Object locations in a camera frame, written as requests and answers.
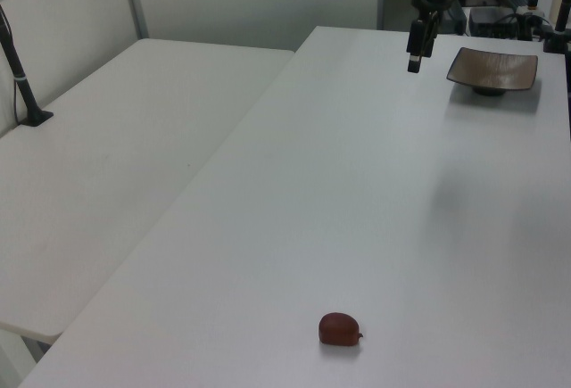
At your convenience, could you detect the small round red food item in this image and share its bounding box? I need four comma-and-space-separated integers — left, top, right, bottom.
318, 311, 365, 346

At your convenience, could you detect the brown square ceramic plate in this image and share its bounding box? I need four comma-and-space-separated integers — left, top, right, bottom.
445, 46, 540, 97

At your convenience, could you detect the black electronics box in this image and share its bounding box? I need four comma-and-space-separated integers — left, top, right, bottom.
467, 5, 521, 40

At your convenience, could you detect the white side table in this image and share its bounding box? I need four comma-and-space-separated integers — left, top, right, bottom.
0, 37, 296, 344

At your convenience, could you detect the black clamp camera stand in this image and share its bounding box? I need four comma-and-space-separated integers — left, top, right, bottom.
541, 0, 571, 54

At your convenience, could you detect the black camera stand pole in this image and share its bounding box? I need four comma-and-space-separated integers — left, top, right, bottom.
0, 4, 55, 128

